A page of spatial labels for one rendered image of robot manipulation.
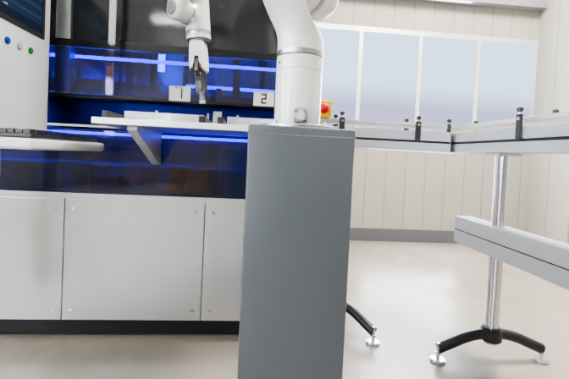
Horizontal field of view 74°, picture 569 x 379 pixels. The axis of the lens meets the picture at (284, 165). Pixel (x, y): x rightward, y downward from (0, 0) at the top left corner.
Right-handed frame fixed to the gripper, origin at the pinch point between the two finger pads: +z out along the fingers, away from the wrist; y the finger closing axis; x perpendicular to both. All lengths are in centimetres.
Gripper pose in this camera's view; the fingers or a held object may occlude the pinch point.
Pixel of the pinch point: (201, 86)
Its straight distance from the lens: 138.5
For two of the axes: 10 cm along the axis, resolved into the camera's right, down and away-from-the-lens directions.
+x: 10.0, -0.5, -0.3
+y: -0.3, 0.5, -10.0
